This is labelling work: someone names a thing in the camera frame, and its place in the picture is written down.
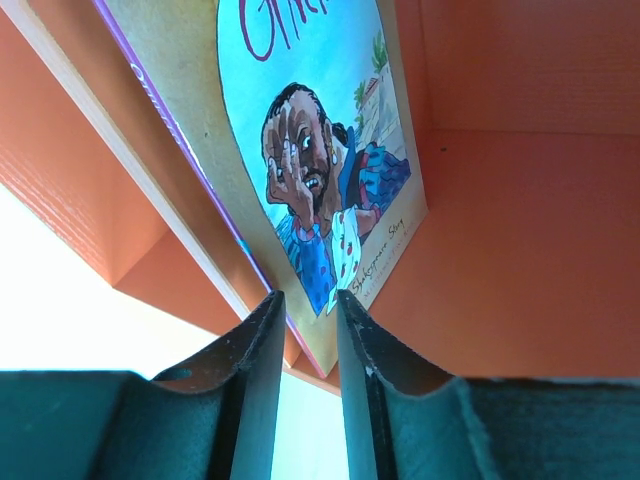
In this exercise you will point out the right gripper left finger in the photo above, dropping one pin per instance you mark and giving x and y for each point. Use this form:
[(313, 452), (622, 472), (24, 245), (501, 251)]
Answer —
[(211, 416)]

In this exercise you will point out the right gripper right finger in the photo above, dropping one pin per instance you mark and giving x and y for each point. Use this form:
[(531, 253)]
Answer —
[(407, 418)]

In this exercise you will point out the orange Othello book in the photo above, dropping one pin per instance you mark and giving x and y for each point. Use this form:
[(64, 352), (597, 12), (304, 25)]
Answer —
[(295, 116)]

